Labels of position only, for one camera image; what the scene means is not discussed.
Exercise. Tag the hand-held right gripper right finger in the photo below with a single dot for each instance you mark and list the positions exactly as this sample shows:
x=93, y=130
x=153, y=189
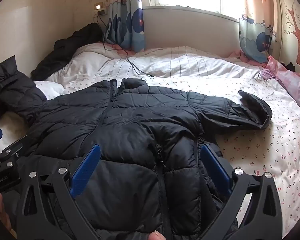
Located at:
x=216, y=171

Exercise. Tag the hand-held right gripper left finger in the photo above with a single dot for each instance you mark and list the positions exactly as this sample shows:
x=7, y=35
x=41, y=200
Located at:
x=86, y=170

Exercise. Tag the black puffer jacket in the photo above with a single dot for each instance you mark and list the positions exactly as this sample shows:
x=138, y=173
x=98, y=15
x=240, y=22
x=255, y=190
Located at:
x=140, y=120

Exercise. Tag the person's right hand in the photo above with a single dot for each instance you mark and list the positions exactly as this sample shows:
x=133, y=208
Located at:
x=156, y=237

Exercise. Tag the white patterned duvet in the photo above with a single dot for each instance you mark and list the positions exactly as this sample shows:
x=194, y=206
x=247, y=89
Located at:
x=252, y=130

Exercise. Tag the white bed headboard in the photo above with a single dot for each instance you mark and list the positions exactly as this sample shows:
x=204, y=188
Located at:
x=27, y=37

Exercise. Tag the black coat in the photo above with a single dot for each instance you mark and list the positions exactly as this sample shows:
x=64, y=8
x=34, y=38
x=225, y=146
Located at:
x=65, y=50

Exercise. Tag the pink blanket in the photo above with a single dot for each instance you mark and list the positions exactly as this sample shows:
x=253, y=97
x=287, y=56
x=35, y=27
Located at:
x=287, y=77

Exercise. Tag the dark cloth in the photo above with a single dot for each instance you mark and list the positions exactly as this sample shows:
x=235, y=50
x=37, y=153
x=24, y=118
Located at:
x=288, y=67

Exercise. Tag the blue pink wide curtain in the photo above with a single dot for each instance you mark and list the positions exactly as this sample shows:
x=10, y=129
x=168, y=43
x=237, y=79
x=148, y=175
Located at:
x=257, y=37

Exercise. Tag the blue pink narrow curtain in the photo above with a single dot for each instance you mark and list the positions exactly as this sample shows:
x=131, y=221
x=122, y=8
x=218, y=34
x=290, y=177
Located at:
x=126, y=17

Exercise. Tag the wall socket panel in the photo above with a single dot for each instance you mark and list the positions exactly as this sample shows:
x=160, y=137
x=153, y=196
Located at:
x=99, y=6

